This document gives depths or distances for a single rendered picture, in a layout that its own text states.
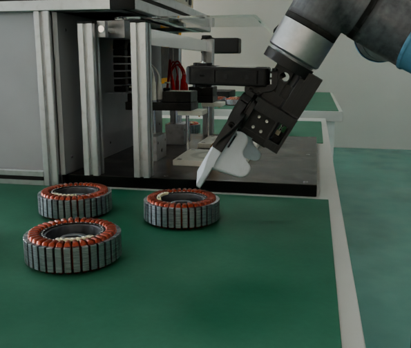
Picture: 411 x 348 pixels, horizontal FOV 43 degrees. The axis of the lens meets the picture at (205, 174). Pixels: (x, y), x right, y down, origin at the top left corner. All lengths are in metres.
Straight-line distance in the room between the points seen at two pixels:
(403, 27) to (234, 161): 0.26
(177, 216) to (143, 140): 0.28
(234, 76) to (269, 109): 0.06
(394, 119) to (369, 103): 0.34
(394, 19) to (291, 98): 0.16
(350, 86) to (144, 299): 6.01
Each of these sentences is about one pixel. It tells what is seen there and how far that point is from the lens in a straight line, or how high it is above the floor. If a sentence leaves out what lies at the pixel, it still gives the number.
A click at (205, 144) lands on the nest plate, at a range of 1.33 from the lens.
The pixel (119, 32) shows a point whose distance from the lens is 1.05.
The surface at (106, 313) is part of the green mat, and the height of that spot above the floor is 0.75.
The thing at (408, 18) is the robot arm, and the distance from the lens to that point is 0.71.
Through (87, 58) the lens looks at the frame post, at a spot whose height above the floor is 0.99.
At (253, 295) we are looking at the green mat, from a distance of 0.54.
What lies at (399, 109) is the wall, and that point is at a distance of 6.53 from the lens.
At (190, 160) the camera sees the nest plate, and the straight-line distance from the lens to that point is 1.09.
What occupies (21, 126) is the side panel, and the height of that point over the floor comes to 0.86.
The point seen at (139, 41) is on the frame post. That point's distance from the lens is 0.97.
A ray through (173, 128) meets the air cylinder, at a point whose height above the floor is 0.81.
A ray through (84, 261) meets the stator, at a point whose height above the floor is 0.77.
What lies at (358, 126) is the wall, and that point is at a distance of 6.50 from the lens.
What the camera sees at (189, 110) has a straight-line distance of 1.12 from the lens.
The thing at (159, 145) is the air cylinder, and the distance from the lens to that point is 1.17.
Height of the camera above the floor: 0.98
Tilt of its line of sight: 12 degrees down
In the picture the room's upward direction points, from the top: straight up
